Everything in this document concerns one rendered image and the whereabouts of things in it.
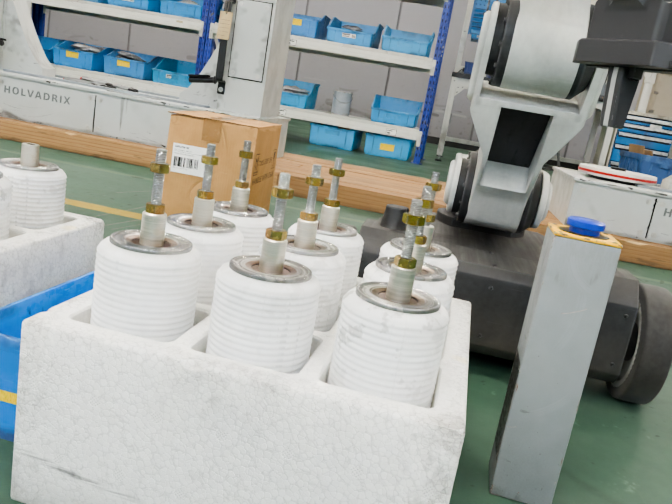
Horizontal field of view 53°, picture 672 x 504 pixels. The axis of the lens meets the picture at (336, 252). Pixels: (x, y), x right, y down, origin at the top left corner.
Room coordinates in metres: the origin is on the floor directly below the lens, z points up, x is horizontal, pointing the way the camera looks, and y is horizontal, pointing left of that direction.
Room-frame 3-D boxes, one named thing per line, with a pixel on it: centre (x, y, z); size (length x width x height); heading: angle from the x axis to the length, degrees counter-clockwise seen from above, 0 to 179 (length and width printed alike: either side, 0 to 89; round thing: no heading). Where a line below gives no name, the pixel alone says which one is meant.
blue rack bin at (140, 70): (5.84, 1.94, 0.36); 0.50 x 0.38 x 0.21; 173
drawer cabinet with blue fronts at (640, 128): (5.98, -2.38, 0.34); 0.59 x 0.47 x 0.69; 172
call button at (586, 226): (0.73, -0.26, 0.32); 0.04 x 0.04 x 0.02
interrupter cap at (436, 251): (0.80, -0.10, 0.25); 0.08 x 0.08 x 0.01
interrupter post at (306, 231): (0.70, 0.03, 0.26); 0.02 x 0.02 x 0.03
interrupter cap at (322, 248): (0.70, 0.03, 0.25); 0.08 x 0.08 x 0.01
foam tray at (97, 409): (0.71, 0.04, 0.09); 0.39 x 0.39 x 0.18; 80
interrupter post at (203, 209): (0.73, 0.15, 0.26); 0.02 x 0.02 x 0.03
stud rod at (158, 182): (0.61, 0.17, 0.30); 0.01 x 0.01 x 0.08
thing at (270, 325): (0.59, 0.06, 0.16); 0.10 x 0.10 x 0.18
